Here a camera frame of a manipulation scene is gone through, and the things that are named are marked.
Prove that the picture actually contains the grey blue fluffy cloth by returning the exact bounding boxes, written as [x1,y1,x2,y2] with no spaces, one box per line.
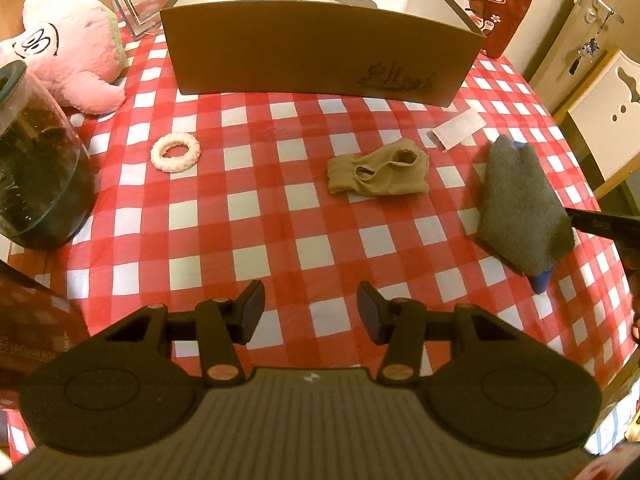
[477,136,575,295]

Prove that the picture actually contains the white scrunchie ring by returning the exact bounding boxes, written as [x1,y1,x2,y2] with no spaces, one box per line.
[150,131,202,172]

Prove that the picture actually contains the person's right hand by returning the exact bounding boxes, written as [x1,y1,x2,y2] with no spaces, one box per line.
[623,248,640,344]

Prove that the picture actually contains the cream wooden chair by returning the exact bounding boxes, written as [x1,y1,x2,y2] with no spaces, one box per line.
[553,48,639,200]

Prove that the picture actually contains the red white checkered tablecloth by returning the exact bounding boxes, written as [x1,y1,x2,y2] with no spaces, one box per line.
[6,34,634,385]

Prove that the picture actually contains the hanging key tassel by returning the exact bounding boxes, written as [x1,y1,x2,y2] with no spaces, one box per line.
[568,26,602,75]

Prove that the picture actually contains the dark brown patterned box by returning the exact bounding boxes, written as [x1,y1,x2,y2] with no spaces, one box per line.
[0,262,89,410]

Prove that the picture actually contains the white paper packet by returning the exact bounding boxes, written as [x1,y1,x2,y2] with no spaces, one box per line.
[432,108,486,151]

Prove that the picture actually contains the wooden door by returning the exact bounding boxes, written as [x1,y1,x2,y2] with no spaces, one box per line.
[530,0,640,113]

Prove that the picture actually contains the glass jar with dark contents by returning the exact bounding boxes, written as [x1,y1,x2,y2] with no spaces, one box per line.
[0,61,96,250]

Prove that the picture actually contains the brown cardboard storage box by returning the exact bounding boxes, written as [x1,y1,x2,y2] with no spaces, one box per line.
[160,0,485,106]

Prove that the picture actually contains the pink starfish plush toy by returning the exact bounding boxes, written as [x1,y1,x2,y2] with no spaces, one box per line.
[1,0,127,115]

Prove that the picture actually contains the metal door handle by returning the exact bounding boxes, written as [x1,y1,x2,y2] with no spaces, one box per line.
[574,0,625,25]

